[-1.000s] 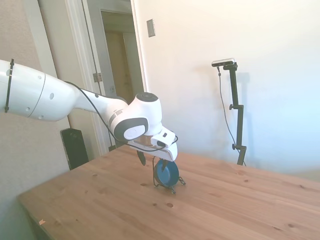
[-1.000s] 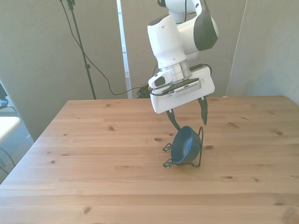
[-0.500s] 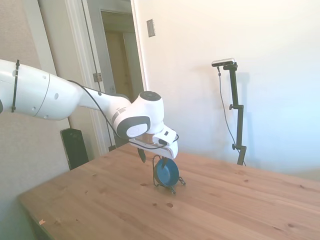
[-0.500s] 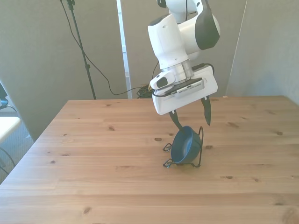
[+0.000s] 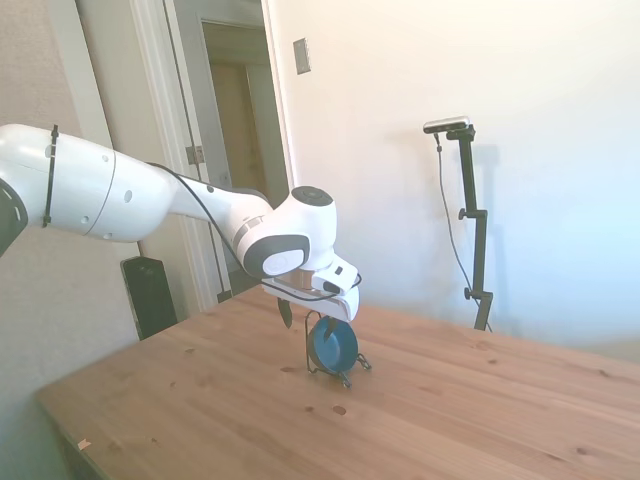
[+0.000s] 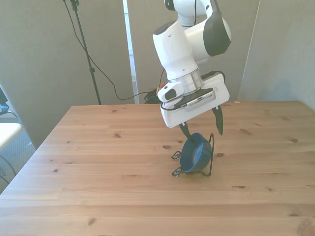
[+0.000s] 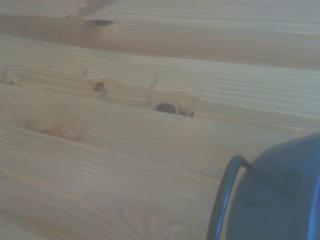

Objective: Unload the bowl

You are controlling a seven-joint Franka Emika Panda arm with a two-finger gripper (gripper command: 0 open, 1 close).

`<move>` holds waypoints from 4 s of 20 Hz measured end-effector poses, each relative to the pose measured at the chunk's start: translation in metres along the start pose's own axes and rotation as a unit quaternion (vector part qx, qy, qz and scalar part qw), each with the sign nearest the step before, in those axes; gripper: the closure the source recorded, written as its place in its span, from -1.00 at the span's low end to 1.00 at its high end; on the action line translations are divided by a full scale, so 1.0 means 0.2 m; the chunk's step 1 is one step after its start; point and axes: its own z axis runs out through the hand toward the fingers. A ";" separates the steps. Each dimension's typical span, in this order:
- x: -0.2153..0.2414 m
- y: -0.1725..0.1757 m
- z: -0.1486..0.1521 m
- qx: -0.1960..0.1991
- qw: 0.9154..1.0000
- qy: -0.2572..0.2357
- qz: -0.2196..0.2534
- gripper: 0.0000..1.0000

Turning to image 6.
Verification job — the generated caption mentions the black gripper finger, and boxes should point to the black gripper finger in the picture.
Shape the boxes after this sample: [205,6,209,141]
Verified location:
[179,122,196,146]
[212,106,224,136]

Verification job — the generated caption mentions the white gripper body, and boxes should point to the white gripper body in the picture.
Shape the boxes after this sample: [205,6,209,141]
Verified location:
[161,73,231,129]

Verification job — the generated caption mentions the dark blue bowl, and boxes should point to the dark blue bowl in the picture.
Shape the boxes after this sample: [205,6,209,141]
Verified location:
[180,132,212,173]

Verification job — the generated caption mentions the black tripod stand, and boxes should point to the black tripod stand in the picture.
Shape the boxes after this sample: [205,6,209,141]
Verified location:
[63,0,102,106]

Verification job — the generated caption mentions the white side table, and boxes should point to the white side table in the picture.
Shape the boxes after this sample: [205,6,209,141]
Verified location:
[0,122,22,150]

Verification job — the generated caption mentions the black chair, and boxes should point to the black chair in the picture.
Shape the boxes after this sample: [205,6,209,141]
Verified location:
[0,85,11,115]

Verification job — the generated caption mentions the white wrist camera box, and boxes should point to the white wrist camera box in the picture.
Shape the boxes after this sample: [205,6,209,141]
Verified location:
[157,82,185,102]

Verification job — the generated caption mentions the grey bar camera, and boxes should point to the grey bar camera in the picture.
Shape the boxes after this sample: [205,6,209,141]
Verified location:
[181,88,219,113]

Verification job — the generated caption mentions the black wire dish stand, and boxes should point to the black wire dish stand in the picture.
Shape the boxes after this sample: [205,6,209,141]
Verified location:
[171,133,215,177]

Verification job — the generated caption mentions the coiled dark cables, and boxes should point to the coiled dark cables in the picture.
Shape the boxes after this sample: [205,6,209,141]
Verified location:
[144,89,163,104]

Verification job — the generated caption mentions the black tripod cable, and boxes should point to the black tripod cable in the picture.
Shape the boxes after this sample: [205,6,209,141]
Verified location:
[63,0,151,101]

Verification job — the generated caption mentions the white vertical post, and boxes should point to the white vertical post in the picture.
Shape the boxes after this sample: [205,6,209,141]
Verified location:
[122,0,140,104]

